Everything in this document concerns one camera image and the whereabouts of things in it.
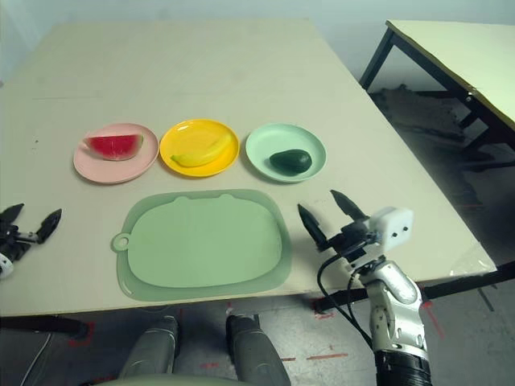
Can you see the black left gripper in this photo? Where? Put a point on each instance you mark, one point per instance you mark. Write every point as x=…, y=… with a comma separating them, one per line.
x=14, y=243

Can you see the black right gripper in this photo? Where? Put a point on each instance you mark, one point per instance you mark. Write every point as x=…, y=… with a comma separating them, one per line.
x=352, y=241

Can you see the dark green avocado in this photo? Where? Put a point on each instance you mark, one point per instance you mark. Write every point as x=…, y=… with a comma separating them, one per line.
x=289, y=161

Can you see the red watermelon slice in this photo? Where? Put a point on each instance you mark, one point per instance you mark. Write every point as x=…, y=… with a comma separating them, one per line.
x=114, y=146

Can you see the yellow banana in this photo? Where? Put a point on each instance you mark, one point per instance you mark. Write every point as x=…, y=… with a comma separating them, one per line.
x=201, y=158

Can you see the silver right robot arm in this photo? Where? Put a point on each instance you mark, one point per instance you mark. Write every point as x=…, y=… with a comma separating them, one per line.
x=394, y=305

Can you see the pale green round plate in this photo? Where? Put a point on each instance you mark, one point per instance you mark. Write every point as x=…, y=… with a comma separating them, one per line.
x=273, y=140

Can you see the pink round plate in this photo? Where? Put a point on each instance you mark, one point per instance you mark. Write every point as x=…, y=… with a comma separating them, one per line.
x=116, y=171

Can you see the green cutting board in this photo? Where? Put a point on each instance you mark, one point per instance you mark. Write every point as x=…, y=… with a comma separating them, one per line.
x=201, y=245

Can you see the clear plastic film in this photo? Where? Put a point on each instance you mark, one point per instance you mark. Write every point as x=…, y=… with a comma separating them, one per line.
x=475, y=261

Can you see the grey right robot leg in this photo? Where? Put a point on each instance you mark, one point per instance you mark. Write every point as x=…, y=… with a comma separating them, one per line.
x=255, y=354

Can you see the grey robot leg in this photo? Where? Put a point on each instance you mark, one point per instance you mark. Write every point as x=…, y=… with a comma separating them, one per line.
x=151, y=350
x=255, y=354

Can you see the yellow round plate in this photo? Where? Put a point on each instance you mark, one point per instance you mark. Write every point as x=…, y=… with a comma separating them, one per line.
x=189, y=132

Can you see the grey left robot leg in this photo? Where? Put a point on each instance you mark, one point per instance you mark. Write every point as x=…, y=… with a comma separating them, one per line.
x=151, y=350

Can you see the pale green robot torso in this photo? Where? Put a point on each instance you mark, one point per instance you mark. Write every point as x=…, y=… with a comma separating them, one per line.
x=161, y=380

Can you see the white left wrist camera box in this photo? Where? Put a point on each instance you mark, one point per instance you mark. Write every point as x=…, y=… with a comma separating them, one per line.
x=4, y=267

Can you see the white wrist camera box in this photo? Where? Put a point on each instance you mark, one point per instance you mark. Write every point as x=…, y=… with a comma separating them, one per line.
x=392, y=229
x=4, y=267

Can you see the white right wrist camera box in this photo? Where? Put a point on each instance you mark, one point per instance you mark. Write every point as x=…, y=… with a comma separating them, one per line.
x=392, y=229

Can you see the beige table with black frame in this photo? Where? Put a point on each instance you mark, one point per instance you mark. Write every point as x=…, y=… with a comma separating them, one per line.
x=462, y=56

